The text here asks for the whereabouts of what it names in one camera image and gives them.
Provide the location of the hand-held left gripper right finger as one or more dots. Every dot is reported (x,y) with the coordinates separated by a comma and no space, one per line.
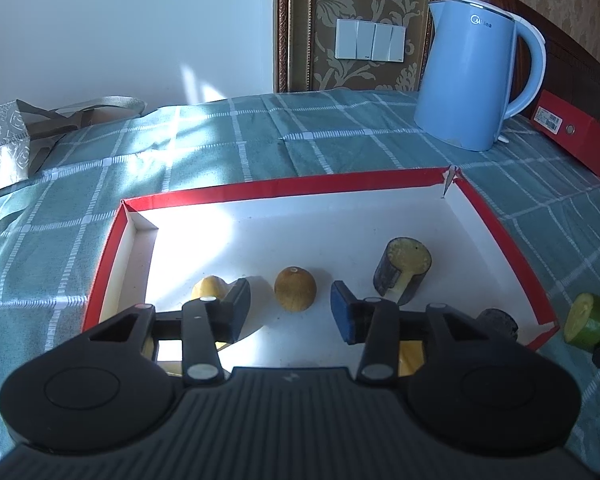
(342,316)

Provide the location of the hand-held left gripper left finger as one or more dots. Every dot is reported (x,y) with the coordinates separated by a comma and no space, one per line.
(237,311)

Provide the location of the green cucumber chunk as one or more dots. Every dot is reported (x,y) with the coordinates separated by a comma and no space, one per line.
(591,321)

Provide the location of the brown longan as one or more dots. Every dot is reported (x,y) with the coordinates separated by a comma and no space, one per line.
(295,289)

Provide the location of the dark eggplant piece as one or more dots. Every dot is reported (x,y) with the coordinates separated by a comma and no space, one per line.
(402,270)

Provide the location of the large yellow jackfruit piece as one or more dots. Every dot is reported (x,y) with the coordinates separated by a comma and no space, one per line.
(411,357)

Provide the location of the red cardboard box tray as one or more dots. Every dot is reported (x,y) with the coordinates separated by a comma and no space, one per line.
(290,230)

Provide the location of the small yellow jackfruit piece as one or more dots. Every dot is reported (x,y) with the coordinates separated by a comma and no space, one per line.
(209,287)

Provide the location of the flat dark sugarcane piece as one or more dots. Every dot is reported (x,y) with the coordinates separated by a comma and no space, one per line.
(497,322)

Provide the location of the green plaid tablecloth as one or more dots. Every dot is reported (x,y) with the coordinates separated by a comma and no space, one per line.
(230,140)

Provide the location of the red flat box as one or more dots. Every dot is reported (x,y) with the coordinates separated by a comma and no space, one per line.
(585,132)

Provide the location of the blue electric kettle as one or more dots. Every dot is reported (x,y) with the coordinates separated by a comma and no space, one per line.
(465,75)

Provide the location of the silver patterned bag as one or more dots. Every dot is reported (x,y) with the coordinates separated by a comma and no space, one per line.
(5,145)

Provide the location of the wooden chair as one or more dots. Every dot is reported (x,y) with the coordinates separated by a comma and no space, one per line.
(575,60)

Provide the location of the white wall light switch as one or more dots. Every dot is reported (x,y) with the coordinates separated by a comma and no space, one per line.
(370,40)

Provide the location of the wooden wall frame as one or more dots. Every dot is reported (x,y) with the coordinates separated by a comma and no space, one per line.
(283,25)

